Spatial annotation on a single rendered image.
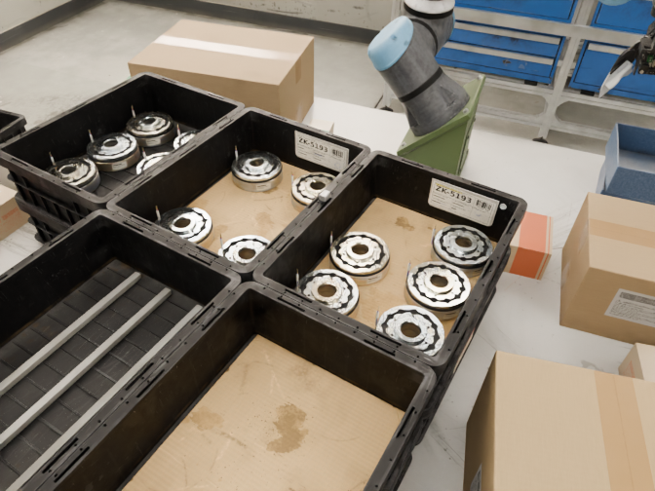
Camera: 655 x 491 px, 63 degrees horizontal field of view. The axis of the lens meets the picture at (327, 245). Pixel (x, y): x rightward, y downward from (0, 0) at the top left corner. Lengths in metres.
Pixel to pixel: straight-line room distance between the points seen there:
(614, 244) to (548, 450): 0.47
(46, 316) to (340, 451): 0.51
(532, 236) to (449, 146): 0.28
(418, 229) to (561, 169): 0.60
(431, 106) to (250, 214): 0.48
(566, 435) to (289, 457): 0.34
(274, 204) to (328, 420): 0.47
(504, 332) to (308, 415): 0.45
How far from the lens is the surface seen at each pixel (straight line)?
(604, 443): 0.74
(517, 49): 2.82
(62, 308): 0.95
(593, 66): 2.84
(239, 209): 1.05
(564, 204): 1.40
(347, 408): 0.76
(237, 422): 0.76
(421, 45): 1.25
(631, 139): 1.51
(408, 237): 0.99
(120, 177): 1.19
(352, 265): 0.89
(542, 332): 1.08
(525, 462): 0.69
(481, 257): 0.94
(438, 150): 1.27
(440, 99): 1.24
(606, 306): 1.06
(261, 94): 1.35
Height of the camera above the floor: 1.49
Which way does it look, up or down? 43 degrees down
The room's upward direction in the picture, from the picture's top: 2 degrees clockwise
